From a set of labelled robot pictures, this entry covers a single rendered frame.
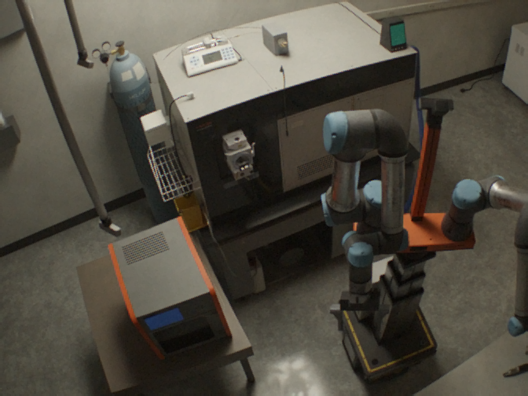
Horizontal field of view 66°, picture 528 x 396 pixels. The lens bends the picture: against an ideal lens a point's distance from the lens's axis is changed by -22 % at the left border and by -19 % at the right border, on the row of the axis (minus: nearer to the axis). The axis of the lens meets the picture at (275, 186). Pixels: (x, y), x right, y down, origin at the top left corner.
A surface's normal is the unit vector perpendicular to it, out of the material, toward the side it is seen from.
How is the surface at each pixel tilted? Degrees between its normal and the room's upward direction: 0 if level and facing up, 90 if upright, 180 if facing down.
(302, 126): 90
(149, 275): 0
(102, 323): 0
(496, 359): 0
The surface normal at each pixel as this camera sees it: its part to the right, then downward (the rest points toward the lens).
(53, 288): -0.07, -0.68
